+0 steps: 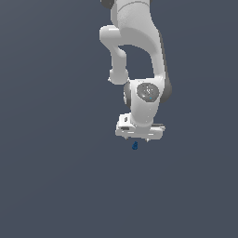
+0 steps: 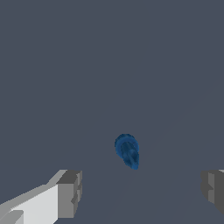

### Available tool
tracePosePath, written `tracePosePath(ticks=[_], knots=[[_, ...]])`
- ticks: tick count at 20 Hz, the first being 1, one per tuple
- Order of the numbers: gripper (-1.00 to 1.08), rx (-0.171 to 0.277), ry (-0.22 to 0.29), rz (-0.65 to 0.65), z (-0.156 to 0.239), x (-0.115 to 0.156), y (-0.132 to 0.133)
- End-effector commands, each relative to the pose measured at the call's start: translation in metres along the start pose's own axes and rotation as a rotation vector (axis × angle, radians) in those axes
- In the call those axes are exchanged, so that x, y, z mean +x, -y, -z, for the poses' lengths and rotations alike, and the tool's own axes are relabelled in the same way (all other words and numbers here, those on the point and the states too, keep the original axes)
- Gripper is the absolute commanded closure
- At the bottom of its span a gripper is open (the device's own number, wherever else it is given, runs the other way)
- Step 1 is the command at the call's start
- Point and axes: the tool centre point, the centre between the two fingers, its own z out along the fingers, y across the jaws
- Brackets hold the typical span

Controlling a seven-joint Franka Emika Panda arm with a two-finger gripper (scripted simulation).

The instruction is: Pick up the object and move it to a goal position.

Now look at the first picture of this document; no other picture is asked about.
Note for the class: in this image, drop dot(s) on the small blue object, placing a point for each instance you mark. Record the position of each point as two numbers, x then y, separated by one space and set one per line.
134 145

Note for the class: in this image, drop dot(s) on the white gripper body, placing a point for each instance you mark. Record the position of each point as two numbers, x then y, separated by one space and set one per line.
139 131

